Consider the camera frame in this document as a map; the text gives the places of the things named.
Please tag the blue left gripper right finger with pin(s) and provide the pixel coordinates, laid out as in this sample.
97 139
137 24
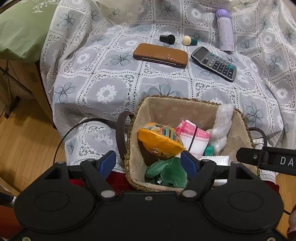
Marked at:
200 173

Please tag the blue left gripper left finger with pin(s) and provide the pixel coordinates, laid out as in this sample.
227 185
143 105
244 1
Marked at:
94 174

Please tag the white tissue pack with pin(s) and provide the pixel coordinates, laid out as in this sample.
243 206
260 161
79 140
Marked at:
219 160

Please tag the green plush cloth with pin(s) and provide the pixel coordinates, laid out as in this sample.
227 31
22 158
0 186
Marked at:
167 173

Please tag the pink white folded towel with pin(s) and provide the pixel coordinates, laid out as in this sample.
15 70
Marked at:
194 139

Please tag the woven fabric-lined basket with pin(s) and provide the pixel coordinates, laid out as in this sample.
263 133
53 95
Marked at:
170 111

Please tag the white fluffy plush toy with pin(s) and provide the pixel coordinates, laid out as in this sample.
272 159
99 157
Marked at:
222 124

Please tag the grey desk calculator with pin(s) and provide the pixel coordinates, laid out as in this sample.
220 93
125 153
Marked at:
214 64

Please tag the brown leather wallet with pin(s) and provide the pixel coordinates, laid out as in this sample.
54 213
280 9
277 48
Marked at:
162 55

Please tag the white lace floral cloth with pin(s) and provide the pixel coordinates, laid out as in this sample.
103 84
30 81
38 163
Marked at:
89 71

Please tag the black mushroom-shaped brush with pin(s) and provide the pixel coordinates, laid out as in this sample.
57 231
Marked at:
169 39

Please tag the purple water bottle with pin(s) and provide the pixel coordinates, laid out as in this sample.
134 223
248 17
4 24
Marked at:
226 35

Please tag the green pillow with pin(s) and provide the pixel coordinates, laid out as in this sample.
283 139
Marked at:
24 27

